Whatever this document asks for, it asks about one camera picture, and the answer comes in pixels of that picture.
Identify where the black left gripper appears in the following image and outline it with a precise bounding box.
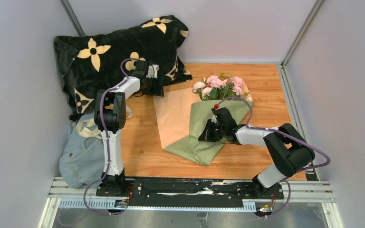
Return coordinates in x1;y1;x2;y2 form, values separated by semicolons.
142;76;164;97

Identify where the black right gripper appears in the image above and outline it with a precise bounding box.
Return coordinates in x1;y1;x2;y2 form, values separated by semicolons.
199;119;227;142

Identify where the green and peach wrapping paper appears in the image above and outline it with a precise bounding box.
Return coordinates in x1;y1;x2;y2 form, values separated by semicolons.
154;88;253;166

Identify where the pink fake flower stem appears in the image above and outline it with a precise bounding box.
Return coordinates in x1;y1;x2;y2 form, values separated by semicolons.
204;75;234;100
192;81;217;101
229;76;253;102

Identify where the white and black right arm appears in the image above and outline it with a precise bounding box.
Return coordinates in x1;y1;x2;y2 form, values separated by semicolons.
198;108;315;199

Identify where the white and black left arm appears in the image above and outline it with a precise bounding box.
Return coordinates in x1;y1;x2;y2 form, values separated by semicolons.
94;58;160;196

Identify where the black floral pillow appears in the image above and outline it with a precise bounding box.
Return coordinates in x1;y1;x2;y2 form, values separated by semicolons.
53;15;192;122

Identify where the light blue cloth bag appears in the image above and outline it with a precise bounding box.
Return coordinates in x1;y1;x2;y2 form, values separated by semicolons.
59;113;105;188

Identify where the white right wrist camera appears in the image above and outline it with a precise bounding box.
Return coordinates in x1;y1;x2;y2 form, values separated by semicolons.
211;115;218;124

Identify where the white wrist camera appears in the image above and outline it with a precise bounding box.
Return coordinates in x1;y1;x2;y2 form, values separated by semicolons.
211;115;218;124
146;64;159;79

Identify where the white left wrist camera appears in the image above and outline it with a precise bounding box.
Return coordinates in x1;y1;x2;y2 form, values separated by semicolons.
146;64;159;79

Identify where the cream ribbon strap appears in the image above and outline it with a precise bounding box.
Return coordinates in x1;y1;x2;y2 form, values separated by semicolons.
75;105;134;139

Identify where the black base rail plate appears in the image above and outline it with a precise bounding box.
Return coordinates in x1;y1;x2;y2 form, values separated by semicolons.
96;177;284;209

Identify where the aluminium frame rail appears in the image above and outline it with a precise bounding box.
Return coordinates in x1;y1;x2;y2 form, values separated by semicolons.
38;177;343;228

